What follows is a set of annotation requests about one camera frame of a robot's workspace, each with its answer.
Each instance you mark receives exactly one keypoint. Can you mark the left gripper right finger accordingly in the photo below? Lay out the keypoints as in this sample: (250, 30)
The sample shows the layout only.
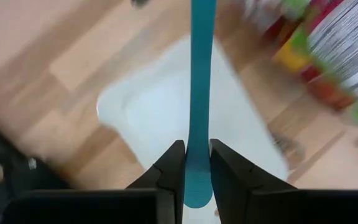
(244, 199)

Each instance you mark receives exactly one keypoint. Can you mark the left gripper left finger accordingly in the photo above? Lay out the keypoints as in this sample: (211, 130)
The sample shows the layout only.
(154, 202)

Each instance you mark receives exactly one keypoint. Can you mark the white rectangular tray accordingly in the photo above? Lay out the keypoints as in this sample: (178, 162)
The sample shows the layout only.
(154, 109)

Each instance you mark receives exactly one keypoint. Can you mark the blue plastic spoon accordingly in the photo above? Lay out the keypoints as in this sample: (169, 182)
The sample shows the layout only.
(200, 93)

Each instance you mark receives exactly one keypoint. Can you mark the hot spicy ramen packet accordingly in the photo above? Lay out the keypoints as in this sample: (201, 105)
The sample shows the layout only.
(259, 12)

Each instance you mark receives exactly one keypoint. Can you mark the lime chili ramen packet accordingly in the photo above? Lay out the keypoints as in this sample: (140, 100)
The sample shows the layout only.
(346, 37)

